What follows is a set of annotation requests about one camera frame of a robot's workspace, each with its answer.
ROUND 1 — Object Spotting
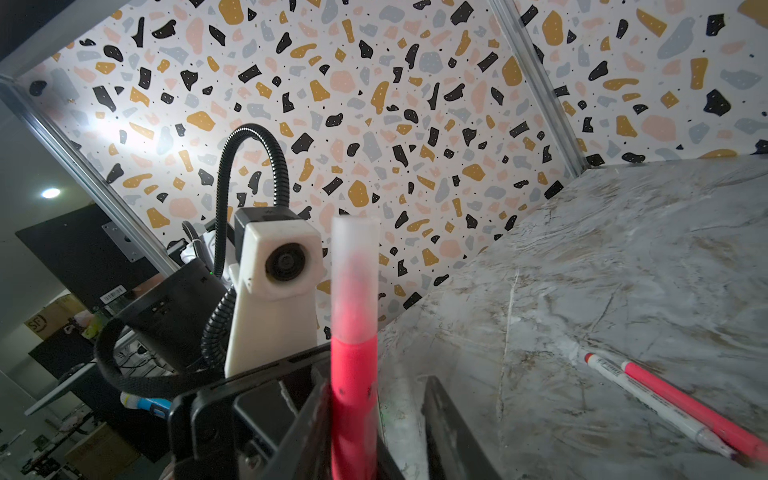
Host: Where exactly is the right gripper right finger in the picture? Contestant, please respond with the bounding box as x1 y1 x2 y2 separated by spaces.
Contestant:
422 376 501 480

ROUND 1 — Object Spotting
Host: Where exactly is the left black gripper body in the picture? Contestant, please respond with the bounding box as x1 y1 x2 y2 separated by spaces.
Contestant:
167 344 406 480

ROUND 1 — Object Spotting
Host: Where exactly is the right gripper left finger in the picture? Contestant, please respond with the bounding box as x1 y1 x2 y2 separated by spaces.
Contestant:
258 392 331 480

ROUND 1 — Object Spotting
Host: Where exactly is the pink highlighter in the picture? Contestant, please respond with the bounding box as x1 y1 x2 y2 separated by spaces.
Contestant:
331 336 378 479
622 361 767 463

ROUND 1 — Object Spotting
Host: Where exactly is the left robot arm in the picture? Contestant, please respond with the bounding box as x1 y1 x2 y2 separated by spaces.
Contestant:
95 207 400 479

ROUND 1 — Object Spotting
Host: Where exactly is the white marker pen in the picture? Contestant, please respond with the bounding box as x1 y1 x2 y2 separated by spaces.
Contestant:
584 353 738 460

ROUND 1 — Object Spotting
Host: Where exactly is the black corrugated cable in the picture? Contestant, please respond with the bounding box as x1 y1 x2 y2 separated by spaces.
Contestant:
200 122 292 370

